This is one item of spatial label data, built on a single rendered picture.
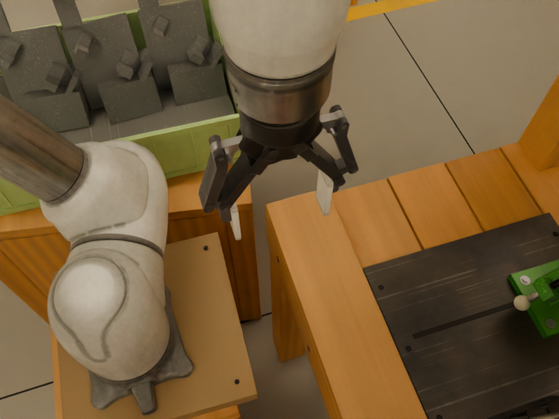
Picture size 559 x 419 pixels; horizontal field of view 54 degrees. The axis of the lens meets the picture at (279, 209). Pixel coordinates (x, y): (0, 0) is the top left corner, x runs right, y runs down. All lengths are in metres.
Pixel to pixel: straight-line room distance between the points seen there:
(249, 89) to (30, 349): 1.79
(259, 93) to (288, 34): 0.07
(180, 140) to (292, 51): 0.86
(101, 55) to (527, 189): 1.02
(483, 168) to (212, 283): 0.65
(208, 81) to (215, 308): 0.59
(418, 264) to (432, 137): 1.43
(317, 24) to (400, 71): 2.35
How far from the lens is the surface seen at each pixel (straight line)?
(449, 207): 1.22
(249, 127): 0.49
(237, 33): 0.39
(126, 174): 0.91
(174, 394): 1.03
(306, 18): 0.37
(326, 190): 0.63
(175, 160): 1.29
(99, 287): 0.82
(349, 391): 1.00
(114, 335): 0.83
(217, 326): 1.05
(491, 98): 2.72
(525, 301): 1.08
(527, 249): 1.20
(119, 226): 0.90
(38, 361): 2.11
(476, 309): 1.10
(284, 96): 0.43
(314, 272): 1.07
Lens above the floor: 1.87
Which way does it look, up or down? 59 degrees down
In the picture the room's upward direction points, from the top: straight up
